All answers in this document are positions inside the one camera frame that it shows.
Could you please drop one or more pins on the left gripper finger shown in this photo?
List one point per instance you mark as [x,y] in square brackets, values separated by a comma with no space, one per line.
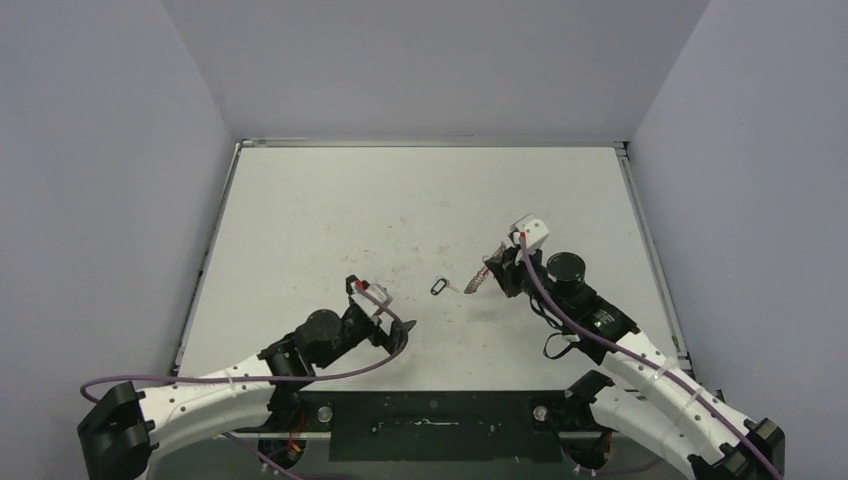
[388,330]
[398,336]

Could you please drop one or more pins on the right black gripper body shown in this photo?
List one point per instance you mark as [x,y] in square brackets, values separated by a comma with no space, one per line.
[501,270]

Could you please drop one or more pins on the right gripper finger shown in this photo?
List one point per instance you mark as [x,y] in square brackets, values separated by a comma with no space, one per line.
[512,283]
[501,268]

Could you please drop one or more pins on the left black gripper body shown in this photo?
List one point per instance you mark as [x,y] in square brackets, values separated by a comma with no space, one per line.
[353,332]

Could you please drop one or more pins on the metal keyring organizer red handle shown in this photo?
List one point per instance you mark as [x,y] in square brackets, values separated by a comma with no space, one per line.
[483,272]

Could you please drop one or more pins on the key with black tag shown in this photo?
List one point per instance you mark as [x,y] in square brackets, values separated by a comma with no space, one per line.
[442,284]

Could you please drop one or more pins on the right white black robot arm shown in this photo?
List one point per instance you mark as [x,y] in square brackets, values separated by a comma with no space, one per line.
[635,389]

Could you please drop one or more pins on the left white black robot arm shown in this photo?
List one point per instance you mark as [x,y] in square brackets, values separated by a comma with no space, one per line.
[130,427]

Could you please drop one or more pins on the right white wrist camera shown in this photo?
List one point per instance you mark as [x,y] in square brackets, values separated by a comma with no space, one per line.
[533,230]

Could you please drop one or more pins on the aluminium frame rail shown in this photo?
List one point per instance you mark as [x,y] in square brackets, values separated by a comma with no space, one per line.
[204,411]

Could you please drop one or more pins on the black mounting base plate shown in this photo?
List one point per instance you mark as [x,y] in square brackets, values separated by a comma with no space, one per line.
[434,425]

